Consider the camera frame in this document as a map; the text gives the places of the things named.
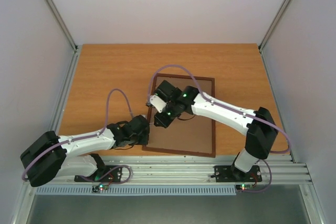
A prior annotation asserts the brown wooden picture frame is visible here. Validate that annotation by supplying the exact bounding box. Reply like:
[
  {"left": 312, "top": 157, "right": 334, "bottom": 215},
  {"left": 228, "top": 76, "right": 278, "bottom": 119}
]
[{"left": 141, "top": 72, "right": 216, "bottom": 158}]

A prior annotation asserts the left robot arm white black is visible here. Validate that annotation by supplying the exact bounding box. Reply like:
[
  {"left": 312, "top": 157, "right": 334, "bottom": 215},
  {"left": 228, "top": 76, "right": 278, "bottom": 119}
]
[{"left": 20, "top": 115, "right": 150, "bottom": 187}]

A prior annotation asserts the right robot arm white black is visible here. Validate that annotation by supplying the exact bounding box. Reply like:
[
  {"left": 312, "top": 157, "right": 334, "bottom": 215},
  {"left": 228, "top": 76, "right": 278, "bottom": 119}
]
[{"left": 148, "top": 80, "right": 278, "bottom": 182}]

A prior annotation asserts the left small circuit board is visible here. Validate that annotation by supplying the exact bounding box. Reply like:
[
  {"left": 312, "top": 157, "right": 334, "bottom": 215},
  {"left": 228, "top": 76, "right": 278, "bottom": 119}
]
[{"left": 91, "top": 184, "right": 109, "bottom": 193}]

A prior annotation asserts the small circuit board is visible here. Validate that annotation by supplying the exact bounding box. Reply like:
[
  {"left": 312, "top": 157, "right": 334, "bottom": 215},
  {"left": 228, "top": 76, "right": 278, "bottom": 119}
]
[
  {"left": 91, "top": 184, "right": 109, "bottom": 193},
  {"left": 236, "top": 184, "right": 256, "bottom": 191}
]

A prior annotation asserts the right small circuit board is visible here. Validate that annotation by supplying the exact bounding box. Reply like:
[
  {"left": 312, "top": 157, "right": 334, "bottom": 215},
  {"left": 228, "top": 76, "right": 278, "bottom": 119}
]
[{"left": 236, "top": 184, "right": 256, "bottom": 191}]

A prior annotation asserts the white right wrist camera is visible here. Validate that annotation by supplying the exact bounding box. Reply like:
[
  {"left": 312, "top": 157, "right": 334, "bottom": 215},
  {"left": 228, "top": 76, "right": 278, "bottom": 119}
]
[{"left": 146, "top": 94, "right": 167, "bottom": 113}]

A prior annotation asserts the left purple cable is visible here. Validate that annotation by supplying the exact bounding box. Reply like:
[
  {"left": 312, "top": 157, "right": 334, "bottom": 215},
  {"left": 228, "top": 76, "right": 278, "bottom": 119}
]
[{"left": 21, "top": 88, "right": 133, "bottom": 183}]

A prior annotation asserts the purple cable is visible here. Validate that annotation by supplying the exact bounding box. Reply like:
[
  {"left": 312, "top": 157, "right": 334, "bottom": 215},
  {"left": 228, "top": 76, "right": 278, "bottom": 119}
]
[
  {"left": 146, "top": 64, "right": 292, "bottom": 193},
  {"left": 21, "top": 88, "right": 133, "bottom": 183}
]

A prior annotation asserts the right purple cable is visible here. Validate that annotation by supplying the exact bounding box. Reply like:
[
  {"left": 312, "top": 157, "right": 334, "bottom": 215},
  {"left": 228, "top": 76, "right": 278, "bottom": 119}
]
[{"left": 146, "top": 64, "right": 292, "bottom": 193}]

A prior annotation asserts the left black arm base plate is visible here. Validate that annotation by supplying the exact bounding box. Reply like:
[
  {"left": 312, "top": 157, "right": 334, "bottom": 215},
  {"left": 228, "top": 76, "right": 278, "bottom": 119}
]
[{"left": 74, "top": 166, "right": 123, "bottom": 183}]

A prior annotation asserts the grey slotted cable duct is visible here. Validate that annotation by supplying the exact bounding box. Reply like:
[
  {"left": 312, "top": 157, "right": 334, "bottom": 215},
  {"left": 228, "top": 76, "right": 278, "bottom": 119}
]
[{"left": 36, "top": 185, "right": 236, "bottom": 196}]

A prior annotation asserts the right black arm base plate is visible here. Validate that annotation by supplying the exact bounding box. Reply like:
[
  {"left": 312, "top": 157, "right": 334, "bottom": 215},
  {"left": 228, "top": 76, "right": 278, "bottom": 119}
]
[{"left": 213, "top": 165, "right": 262, "bottom": 183}]

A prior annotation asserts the aluminium rail base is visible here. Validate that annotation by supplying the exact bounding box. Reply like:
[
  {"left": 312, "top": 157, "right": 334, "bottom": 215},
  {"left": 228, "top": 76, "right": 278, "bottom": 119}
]
[{"left": 102, "top": 155, "right": 312, "bottom": 185}]

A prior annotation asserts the left aluminium corner post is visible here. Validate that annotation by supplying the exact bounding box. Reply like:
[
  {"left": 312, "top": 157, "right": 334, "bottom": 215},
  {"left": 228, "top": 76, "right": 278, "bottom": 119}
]
[{"left": 45, "top": 0, "right": 78, "bottom": 52}]

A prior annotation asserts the aluminium corner post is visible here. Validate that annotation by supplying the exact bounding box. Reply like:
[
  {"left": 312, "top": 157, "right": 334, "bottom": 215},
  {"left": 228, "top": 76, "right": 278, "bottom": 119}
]
[
  {"left": 45, "top": 0, "right": 78, "bottom": 52},
  {"left": 258, "top": 0, "right": 309, "bottom": 51}
]

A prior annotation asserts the right aluminium corner post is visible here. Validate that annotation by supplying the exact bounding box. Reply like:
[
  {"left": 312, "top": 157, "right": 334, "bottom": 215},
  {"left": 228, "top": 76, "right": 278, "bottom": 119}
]
[{"left": 258, "top": 0, "right": 309, "bottom": 51}]

